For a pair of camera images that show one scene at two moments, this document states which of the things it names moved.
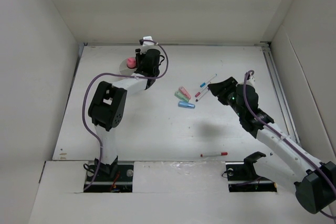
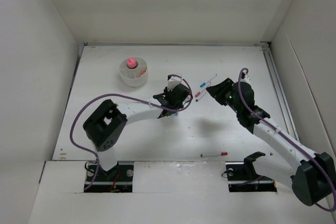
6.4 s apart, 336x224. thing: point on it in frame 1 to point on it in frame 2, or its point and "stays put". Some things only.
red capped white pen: (222, 153) stays put
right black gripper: (218, 88) stays put
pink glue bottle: (131, 62) stays put
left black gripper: (138, 56) to (166, 91)
